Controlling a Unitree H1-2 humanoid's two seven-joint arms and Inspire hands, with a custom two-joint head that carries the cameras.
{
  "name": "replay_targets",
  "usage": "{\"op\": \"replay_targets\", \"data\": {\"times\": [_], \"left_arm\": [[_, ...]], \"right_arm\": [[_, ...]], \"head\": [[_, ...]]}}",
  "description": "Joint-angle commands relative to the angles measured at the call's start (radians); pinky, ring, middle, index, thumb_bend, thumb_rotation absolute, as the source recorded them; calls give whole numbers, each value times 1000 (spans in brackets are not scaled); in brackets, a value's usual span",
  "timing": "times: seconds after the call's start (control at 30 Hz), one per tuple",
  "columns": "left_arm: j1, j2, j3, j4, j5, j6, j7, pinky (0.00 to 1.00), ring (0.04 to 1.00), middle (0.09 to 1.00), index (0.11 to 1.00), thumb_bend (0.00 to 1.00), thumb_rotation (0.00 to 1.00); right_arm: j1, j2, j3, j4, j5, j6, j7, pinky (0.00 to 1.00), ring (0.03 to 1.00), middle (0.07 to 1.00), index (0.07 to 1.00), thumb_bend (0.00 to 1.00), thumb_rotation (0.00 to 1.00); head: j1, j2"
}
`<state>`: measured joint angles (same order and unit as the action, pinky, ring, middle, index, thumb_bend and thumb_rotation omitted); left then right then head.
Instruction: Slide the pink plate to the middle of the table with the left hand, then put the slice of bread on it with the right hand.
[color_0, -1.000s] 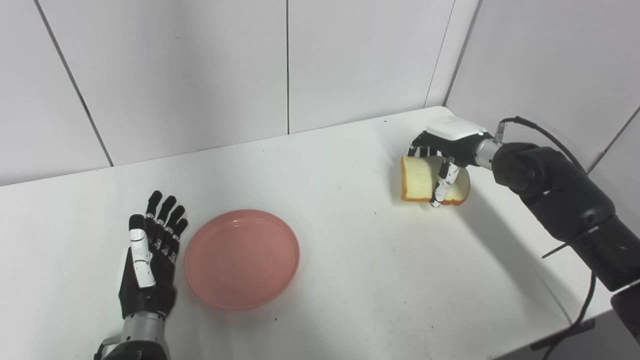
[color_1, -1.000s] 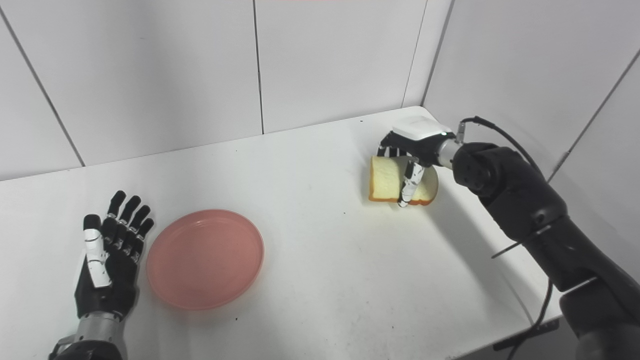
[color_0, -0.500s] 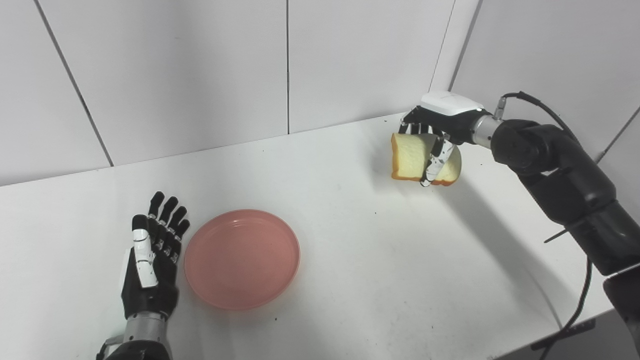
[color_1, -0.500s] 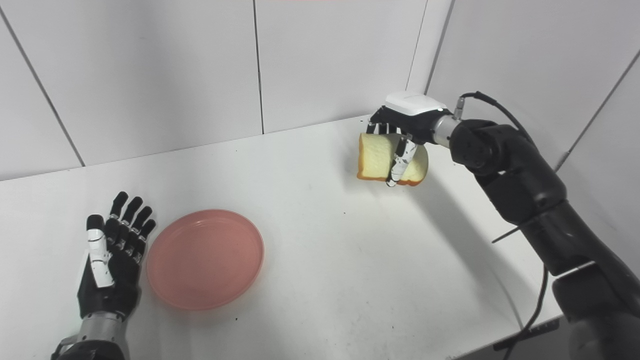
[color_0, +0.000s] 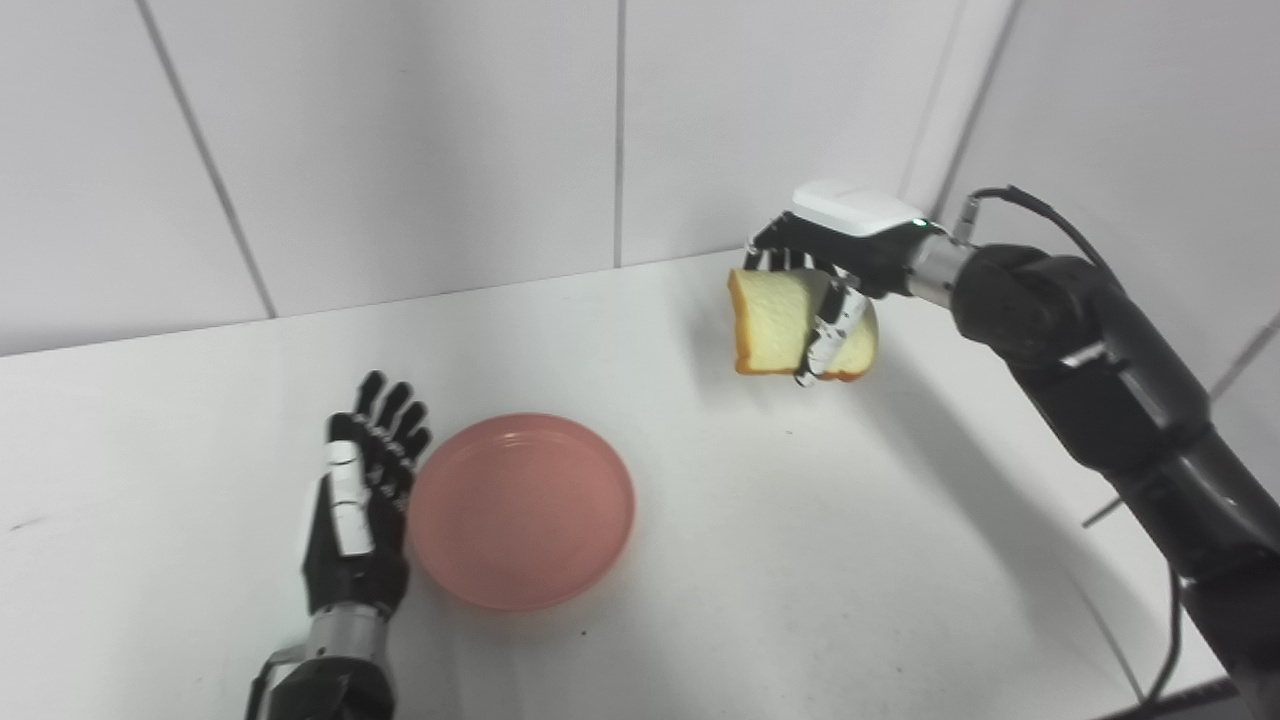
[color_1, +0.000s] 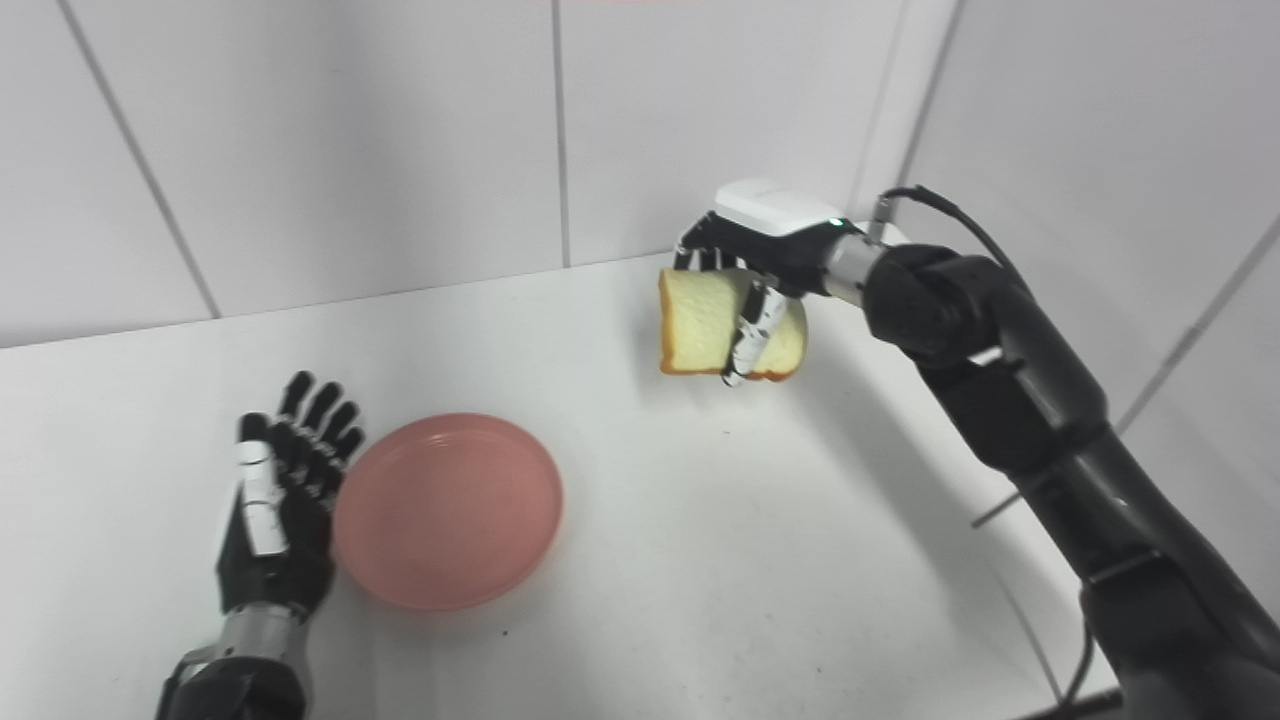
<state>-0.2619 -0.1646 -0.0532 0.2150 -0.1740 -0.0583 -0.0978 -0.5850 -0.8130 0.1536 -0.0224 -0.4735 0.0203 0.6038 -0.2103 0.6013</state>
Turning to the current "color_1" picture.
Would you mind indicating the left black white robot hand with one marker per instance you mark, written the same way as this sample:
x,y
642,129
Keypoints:
x,y
280,510

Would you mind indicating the pink round plate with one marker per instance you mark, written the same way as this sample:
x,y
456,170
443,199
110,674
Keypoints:
x,y
447,511

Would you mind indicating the slice of white bread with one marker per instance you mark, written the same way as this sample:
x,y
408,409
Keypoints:
x,y
700,325

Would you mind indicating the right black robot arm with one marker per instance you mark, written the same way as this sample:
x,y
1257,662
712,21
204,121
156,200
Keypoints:
x,y
1050,460

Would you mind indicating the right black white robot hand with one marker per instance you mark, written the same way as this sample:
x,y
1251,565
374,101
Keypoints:
x,y
770,250

